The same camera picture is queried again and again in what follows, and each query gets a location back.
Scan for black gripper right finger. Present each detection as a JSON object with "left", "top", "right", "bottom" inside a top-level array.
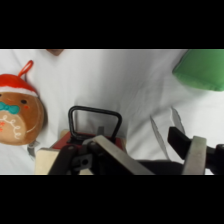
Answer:
[{"left": 167, "top": 126, "right": 224, "bottom": 176}]

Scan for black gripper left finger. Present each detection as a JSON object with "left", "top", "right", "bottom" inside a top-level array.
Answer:
[{"left": 48, "top": 125, "right": 155, "bottom": 176}]

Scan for green bean bag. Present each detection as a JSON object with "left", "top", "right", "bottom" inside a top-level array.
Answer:
[{"left": 171, "top": 49, "right": 224, "bottom": 92}]

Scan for gingerbread man plush toy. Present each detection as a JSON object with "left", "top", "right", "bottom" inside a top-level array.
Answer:
[{"left": 0, "top": 59, "right": 49, "bottom": 160}]

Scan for silver metal tweezers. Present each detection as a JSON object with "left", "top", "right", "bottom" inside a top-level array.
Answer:
[{"left": 149, "top": 106, "right": 186, "bottom": 161}]

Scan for white tablecloth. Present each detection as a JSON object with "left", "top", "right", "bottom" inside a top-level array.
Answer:
[{"left": 0, "top": 49, "right": 224, "bottom": 176}]

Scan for wooden block with blue dot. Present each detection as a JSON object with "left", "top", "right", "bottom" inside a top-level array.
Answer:
[{"left": 45, "top": 49, "right": 65, "bottom": 57}]

